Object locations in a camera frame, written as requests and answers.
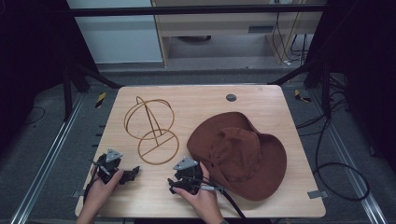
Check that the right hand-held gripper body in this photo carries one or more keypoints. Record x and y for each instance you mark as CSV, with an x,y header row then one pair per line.
x,y
190,174

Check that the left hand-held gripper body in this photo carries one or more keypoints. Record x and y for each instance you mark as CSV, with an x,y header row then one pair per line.
x,y
107,168

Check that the brown wide-brim hat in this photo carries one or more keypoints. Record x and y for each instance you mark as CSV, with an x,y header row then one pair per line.
x,y
239,155

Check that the person's left hand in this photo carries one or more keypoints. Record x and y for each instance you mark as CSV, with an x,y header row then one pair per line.
x,y
102,189

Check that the person's right hand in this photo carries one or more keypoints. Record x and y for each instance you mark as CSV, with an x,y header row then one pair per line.
x,y
202,202

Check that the grey table edge clip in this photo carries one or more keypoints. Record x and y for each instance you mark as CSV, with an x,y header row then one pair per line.
x,y
317,194
76,193

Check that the yellow black striped tape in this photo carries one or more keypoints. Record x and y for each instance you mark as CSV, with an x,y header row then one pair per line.
x,y
100,100
300,96

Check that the grey round table grommet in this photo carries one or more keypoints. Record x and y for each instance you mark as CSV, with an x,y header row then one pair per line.
x,y
231,97

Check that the white cabinet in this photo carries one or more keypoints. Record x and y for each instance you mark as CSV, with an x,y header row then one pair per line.
x,y
118,37

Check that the dark curtain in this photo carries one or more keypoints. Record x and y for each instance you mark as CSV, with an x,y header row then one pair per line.
x,y
31,56
364,68

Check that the light wooden desk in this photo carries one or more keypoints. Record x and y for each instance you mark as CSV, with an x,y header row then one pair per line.
x,y
218,23

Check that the aluminium floor rail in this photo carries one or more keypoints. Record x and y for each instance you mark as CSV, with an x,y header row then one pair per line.
x,y
348,161
46,161

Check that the black metal frame stand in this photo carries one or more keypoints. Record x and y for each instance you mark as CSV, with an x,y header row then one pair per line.
x,y
314,81
74,84

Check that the black horizontal frame bar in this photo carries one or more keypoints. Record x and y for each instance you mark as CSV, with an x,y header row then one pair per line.
x,y
196,9

